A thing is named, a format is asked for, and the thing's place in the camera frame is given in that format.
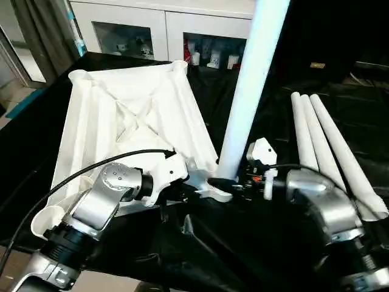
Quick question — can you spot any white plastic table leg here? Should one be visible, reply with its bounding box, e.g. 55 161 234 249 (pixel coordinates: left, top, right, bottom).
309 93 389 222
290 92 320 173
299 94 347 191
216 0 293 181

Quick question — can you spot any white plastic table top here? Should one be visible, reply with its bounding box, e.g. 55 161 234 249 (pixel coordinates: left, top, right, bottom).
32 60 235 238

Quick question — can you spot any black mat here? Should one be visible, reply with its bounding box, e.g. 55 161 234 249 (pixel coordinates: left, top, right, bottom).
0 51 389 292

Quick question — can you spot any white glass-door cabinet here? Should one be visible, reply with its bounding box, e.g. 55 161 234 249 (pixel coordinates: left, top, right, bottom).
67 0 255 66

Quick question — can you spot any black cabinet gold label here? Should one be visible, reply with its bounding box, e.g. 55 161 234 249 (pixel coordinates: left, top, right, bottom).
267 0 356 83

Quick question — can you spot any grey curtain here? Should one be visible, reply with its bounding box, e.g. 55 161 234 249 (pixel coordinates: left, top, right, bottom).
12 0 77 89

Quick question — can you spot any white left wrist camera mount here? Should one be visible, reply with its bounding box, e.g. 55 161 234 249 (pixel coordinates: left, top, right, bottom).
142 151 189 207

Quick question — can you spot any grey door frame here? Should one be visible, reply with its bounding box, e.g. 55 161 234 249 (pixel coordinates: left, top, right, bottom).
0 24 48 89

